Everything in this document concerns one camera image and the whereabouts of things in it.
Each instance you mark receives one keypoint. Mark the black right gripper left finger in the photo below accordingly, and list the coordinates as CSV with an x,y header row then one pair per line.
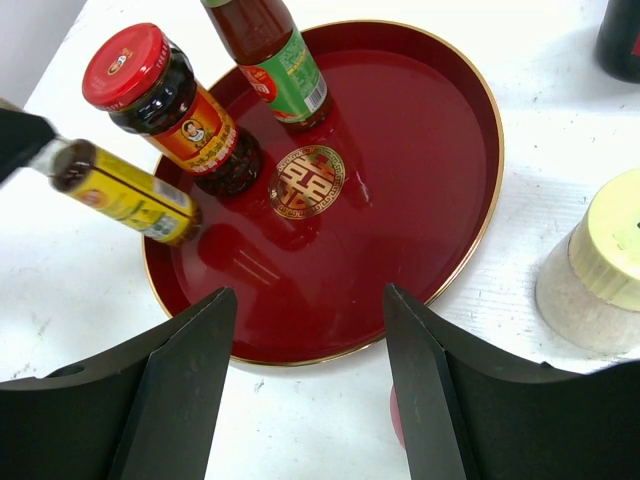
x,y
144,409

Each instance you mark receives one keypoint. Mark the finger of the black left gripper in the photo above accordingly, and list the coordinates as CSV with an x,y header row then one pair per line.
x,y
26,141

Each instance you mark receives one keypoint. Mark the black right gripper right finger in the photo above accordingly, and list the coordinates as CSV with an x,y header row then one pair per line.
x,y
470,410

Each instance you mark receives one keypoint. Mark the small yellow label bottle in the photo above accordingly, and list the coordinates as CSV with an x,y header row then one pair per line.
x,y
119,190

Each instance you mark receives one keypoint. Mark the pink lid seasoning jar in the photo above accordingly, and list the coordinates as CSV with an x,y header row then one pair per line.
x,y
395,417

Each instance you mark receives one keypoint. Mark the red lid chili sauce jar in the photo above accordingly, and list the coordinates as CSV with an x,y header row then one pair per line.
x,y
147,86

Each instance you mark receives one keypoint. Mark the green label sauce bottle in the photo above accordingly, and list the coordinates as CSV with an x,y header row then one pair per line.
x,y
268,48

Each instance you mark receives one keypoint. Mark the tall dark soy sauce bottle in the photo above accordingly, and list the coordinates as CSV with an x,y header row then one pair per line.
x,y
617,45

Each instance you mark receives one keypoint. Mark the yellow lid seasoning jar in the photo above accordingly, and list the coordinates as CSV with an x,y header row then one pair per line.
x,y
587,289

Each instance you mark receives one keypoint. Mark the round red lacquer tray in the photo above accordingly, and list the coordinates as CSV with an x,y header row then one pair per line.
x,y
397,185

